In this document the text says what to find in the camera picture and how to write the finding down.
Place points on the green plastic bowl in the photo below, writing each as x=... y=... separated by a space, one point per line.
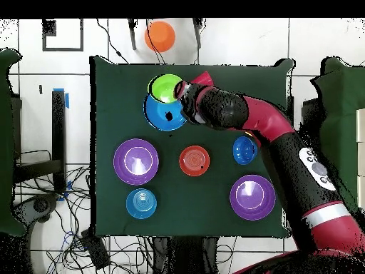
x=164 y=88

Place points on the red plastic cup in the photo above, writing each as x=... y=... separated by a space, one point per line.
x=204 y=78

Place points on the large light blue bowl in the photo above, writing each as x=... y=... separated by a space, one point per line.
x=156 y=117

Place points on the purple plastic bowl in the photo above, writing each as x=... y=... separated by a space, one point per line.
x=252 y=197
x=135 y=161

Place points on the dark blue plastic bowl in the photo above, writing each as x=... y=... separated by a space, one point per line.
x=243 y=151

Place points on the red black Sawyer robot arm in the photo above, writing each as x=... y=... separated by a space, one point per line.
x=271 y=122

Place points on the orange round object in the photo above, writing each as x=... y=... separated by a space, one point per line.
x=160 y=36

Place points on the black tripod leg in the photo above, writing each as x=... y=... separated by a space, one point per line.
x=198 y=31
x=132 y=34

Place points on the orange-red plastic bowl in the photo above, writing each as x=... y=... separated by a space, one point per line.
x=194 y=160

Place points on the dark green tablecloth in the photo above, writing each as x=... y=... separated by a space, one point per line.
x=114 y=128

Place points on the blue tape strip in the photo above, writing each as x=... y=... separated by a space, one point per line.
x=67 y=100

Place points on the small light blue bowl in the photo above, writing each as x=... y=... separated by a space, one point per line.
x=141 y=203

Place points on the black metal stand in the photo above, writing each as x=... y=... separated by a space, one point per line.
x=58 y=128

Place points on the small black object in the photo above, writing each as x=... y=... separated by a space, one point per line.
x=40 y=89

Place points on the green cloth covered table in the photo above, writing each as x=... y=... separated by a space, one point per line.
x=5 y=142
x=339 y=114

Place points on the black power adapter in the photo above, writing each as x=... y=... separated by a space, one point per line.
x=95 y=251

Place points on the black grey chair base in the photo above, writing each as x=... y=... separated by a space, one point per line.
x=38 y=205

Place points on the white box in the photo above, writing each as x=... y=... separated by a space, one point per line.
x=361 y=191

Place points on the black metal post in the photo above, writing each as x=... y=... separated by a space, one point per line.
x=290 y=111

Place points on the black square floor frame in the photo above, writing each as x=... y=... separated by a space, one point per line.
x=49 y=28

